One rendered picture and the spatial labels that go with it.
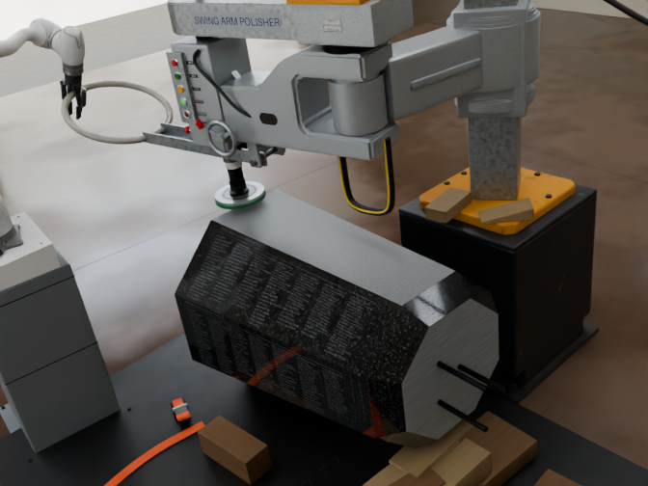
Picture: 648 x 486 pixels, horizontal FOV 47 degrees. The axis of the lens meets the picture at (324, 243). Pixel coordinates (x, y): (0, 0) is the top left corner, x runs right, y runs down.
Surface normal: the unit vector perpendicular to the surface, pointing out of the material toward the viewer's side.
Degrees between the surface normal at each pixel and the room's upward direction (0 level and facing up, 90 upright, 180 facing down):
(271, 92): 90
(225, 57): 90
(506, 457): 0
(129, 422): 0
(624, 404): 0
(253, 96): 90
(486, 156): 90
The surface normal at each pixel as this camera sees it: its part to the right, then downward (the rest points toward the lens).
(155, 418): -0.13, -0.87
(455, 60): 0.55, 0.34
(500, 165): -0.30, 0.50
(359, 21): -0.57, 0.47
